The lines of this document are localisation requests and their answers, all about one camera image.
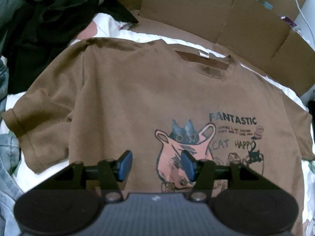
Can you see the brown printed t-shirt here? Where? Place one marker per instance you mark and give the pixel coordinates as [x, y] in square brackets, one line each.
[135, 98]

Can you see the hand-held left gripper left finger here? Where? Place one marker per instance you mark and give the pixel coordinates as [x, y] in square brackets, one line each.
[125, 164]

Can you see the white bear printed blanket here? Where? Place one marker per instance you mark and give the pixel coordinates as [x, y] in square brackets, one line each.
[110, 27]

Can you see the blue denim jeans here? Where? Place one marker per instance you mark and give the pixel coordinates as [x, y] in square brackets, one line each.
[7, 152]

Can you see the brown cardboard sheet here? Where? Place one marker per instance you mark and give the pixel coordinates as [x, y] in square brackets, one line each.
[196, 17]

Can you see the black crumpled cloth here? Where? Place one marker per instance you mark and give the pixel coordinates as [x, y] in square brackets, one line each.
[49, 41]

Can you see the purple white detergent pouch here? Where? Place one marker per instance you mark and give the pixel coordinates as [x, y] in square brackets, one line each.
[290, 22]

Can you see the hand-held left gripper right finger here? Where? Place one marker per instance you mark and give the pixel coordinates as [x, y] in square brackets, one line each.
[188, 164]

